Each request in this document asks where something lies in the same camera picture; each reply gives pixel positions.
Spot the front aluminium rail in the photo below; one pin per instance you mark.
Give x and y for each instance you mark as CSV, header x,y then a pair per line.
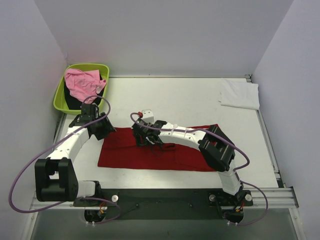
x,y
278,198

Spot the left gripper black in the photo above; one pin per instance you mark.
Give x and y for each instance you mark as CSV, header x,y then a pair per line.
x,y
83,118

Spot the black t-shirt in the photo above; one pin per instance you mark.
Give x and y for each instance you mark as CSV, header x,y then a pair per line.
x,y
73,103

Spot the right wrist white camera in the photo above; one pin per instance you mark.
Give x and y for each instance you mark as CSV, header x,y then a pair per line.
x,y
148,116

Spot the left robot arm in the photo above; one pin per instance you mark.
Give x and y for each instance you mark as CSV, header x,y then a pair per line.
x,y
55,177

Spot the folded white t-shirt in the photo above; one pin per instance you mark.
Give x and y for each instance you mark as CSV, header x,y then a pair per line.
x,y
237,94

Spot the lime green plastic bin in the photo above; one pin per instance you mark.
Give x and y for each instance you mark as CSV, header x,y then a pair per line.
x,y
59,101

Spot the pink t-shirt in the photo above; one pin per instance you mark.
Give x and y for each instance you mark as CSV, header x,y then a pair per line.
x,y
84,85

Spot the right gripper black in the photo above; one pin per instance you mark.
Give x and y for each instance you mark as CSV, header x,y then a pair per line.
x,y
144,136

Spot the red t-shirt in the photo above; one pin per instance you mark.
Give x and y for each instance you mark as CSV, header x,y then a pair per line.
x,y
119,150

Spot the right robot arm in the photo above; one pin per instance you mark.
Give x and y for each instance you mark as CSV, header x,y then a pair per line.
x,y
216,149

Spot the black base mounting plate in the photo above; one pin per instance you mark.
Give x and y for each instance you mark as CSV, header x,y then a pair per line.
x,y
165,204

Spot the aluminium table edge rail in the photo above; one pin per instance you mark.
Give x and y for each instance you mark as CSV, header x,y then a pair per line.
x,y
263,170

